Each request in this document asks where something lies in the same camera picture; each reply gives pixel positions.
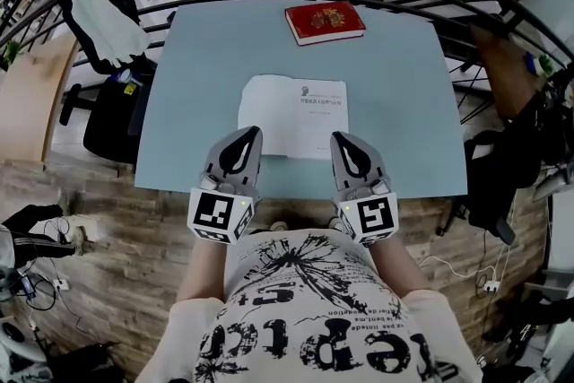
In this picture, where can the person's right forearm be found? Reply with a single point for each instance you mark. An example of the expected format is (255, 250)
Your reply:
(397, 269)

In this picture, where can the blue label water bottle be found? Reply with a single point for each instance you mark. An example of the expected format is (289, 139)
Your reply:
(125, 77)

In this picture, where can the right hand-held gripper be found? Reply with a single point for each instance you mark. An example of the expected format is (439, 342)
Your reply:
(372, 217)

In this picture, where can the black bag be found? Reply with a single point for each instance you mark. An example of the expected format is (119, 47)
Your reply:
(85, 365)

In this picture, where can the person's left shoe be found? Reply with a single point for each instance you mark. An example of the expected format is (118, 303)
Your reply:
(279, 227)

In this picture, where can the person's printed white shirt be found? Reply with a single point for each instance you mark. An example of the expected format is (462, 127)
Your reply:
(309, 318)

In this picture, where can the light wooden desk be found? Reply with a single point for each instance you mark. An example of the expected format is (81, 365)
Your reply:
(31, 112)

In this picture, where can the small green potted plant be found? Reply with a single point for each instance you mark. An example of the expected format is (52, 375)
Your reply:
(547, 65)
(11, 54)

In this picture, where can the small screen device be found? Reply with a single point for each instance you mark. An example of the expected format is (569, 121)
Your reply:
(28, 288)

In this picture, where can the white garment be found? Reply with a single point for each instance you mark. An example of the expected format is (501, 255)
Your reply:
(107, 22)

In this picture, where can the person's right shoe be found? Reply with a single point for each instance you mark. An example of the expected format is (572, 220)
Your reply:
(336, 225)

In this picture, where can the person's left forearm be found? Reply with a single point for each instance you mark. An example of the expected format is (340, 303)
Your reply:
(202, 273)

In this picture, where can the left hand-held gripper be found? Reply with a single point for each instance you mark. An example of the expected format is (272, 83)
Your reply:
(211, 213)

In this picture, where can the person's shoe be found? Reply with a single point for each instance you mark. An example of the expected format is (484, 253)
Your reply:
(279, 227)
(336, 225)

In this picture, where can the white paperback booklet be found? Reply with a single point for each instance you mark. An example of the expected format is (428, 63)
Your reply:
(291, 112)

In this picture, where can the small blue object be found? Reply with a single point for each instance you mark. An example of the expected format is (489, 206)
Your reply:
(531, 63)

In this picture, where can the red hardcover book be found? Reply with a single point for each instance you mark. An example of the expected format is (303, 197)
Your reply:
(327, 31)

